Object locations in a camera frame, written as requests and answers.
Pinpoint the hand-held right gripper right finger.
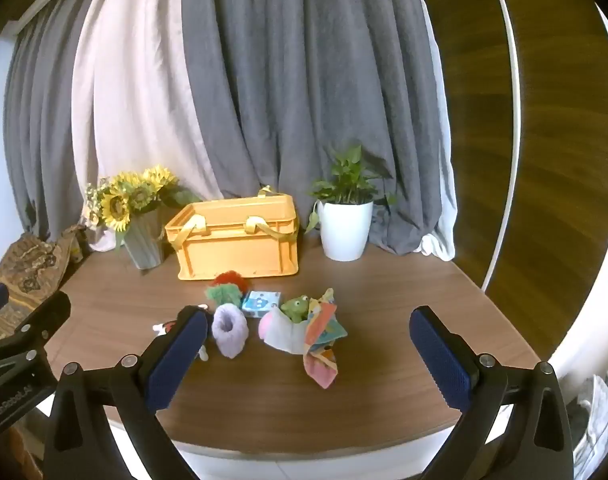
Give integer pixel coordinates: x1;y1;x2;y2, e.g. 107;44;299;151
409;305;575;480

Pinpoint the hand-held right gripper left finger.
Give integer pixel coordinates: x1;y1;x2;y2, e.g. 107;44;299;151
44;305;209;480

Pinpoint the red and green plush toy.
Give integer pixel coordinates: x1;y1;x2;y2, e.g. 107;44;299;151
206;270;249;308

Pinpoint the white sock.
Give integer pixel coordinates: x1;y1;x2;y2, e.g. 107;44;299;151
258;307;309;356

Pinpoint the yellow plastic crate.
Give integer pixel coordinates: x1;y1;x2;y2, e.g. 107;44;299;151
164;186;301;281

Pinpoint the small white plush toy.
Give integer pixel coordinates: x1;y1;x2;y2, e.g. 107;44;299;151
152;304;212;361

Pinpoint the brown patterned cushion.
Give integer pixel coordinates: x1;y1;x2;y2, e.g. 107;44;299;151
0;222;87;346

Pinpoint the purple fuzzy slipper sock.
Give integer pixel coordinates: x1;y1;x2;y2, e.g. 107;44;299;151
211;302;248;359

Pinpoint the blue tissue pack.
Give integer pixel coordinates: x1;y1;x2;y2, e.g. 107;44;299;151
241;290;282;319

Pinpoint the white sheer curtain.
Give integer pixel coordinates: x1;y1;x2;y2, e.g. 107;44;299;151
418;0;458;262

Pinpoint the colourful printed cloth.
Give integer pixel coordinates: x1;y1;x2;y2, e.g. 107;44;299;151
301;288;349;389

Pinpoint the green frog plush toy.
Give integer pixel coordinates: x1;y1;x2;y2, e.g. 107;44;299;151
280;296;312;324

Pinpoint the sunflower bouquet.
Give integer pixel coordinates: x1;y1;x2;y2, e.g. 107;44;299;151
84;165;202;248

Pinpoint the white plant pot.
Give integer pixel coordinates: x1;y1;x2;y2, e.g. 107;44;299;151
318;200;375;262

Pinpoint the white crumpled cloth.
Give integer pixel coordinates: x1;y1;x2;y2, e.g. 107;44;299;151
566;367;608;471

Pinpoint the grey curtain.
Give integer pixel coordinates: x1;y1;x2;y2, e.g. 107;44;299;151
181;0;455;261
4;35;102;243

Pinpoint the green leafy plant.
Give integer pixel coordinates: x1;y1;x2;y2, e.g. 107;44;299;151
304;145;399;233

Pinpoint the beige curtain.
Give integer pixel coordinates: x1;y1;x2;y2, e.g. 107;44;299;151
71;0;225;253

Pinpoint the white curved trim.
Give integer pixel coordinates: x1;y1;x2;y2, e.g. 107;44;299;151
481;0;525;293

